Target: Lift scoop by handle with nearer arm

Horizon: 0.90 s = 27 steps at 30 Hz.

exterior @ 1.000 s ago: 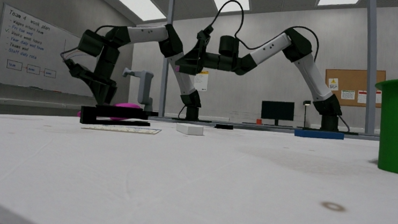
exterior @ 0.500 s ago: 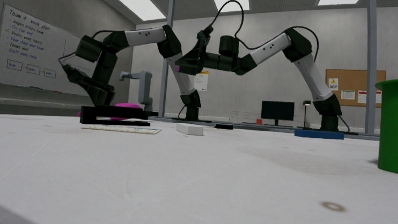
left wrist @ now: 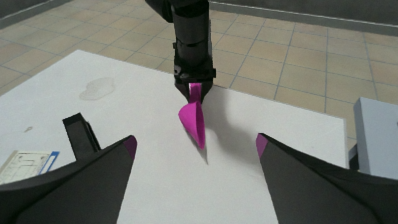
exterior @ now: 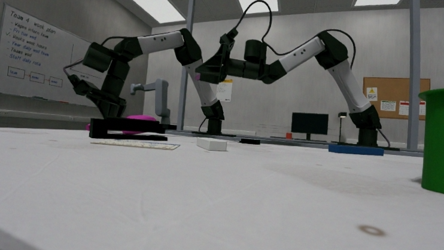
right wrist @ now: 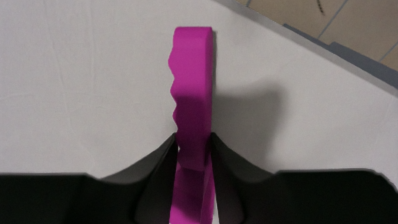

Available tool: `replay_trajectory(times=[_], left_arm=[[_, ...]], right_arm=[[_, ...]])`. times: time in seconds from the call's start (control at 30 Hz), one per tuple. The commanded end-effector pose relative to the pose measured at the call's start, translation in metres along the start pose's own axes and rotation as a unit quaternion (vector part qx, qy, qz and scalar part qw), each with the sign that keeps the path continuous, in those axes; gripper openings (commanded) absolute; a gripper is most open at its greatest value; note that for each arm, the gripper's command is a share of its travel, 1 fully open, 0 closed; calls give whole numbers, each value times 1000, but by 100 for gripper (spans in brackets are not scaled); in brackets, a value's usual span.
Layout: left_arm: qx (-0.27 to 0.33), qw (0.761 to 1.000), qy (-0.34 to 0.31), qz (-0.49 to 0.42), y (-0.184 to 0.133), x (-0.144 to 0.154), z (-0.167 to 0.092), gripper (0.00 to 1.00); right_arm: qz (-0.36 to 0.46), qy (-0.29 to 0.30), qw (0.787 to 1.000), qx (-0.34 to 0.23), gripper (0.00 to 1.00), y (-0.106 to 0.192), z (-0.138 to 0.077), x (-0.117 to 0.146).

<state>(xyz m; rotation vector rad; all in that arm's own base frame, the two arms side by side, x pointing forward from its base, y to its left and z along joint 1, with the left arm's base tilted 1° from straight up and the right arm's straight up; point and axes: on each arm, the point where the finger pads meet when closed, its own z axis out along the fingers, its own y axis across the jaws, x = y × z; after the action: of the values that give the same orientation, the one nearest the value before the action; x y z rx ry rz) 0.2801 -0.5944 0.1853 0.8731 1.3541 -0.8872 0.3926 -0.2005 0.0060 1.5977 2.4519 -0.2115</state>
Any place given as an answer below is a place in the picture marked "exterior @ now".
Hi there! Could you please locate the magenta plastic scoop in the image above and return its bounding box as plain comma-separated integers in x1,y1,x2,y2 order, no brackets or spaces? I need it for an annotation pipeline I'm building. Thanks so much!
86,115,156,135

